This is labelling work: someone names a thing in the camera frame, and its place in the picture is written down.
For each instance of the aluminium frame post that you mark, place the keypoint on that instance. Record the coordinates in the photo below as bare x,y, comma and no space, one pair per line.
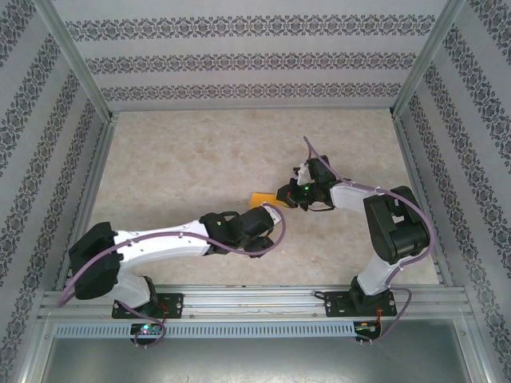
427,60
76,60

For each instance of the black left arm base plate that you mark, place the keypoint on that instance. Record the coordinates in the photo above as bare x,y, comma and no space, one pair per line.
173,305

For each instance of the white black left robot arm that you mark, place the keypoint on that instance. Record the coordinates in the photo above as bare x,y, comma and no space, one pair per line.
167,243

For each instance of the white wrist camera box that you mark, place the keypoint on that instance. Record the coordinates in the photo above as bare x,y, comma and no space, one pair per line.
274,216
302,170

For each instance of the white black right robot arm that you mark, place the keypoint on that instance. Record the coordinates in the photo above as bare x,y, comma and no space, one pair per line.
347,195

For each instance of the small circuit board with LEDs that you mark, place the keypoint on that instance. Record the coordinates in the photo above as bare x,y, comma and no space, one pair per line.
366,327
147,329

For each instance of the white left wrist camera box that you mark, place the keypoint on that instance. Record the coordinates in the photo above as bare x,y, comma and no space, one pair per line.
274,216

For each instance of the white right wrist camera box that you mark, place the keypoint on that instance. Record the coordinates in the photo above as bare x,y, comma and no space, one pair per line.
302,170

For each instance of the aluminium mounting rail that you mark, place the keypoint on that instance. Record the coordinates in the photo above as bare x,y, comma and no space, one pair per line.
247,299

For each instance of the grey metal panel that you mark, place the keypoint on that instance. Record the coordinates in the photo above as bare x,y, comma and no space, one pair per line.
255,359

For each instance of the orange square paper sheet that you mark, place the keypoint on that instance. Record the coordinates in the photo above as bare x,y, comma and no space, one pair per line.
261,198

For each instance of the aluminium side rail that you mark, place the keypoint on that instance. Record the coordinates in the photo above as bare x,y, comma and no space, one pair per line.
419,191
93,191

